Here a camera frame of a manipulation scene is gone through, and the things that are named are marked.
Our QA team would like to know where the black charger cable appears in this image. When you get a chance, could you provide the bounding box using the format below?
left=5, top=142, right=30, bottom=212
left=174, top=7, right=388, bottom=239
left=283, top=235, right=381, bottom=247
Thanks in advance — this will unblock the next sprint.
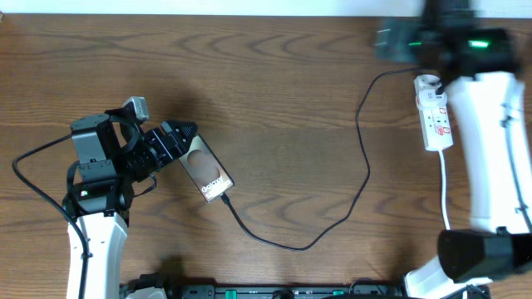
left=219, top=66, right=447, bottom=252

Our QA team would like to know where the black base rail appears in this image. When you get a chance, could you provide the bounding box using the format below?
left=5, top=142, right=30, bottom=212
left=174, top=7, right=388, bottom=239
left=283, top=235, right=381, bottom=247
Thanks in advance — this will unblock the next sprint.
left=178, top=279, right=412, bottom=299

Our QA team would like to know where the white power strip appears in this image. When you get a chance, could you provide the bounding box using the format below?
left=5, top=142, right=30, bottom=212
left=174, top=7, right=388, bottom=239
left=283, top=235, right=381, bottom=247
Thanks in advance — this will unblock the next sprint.
left=414, top=74, right=453, bottom=152

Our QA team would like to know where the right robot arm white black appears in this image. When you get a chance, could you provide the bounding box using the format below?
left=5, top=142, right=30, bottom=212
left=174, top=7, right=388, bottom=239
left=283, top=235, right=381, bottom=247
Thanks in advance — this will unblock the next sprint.
left=375, top=1, right=531, bottom=298

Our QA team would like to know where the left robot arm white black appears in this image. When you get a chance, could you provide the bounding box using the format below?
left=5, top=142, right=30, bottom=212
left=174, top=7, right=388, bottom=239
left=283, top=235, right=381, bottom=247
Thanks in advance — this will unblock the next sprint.
left=62, top=106, right=198, bottom=298

